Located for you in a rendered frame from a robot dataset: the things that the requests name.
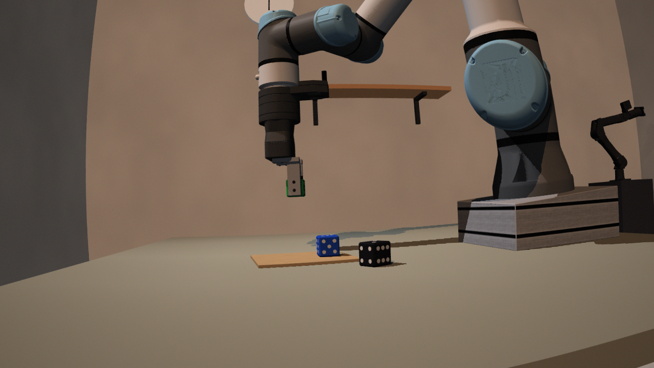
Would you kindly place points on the tan flat mat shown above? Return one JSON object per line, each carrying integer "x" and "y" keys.
{"x": 299, "y": 259}

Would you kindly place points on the blue die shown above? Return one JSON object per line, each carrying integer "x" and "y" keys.
{"x": 328, "y": 245}

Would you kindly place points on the green die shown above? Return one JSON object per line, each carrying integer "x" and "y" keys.
{"x": 302, "y": 189}

